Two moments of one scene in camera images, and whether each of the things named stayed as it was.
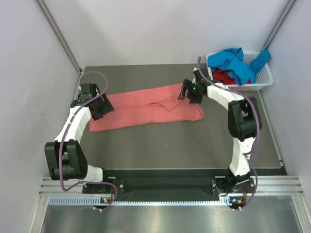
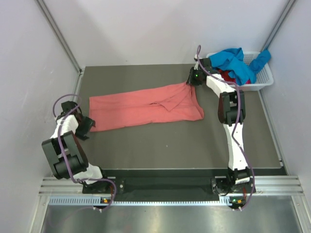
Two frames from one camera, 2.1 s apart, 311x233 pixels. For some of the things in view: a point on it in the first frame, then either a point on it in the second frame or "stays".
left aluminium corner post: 60,34 stays
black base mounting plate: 189,183 stays
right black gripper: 188,85 → 190,80
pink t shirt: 140,108 stays
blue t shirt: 232,59 stays
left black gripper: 107,108 → 89,123
